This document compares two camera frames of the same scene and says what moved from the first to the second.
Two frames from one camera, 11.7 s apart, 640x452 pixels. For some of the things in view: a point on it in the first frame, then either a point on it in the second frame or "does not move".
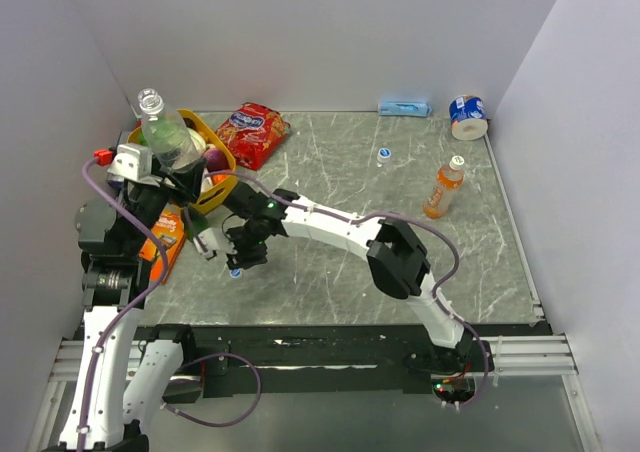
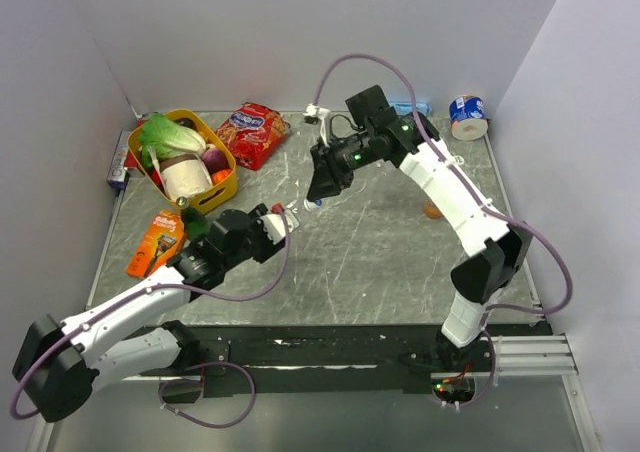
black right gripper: (243, 258) → (327, 180)
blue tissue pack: (404, 108) does not move
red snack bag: (253, 133) does not move
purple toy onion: (215, 159) does not move
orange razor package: (169, 231) does not move
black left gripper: (187, 189) → (269, 247)
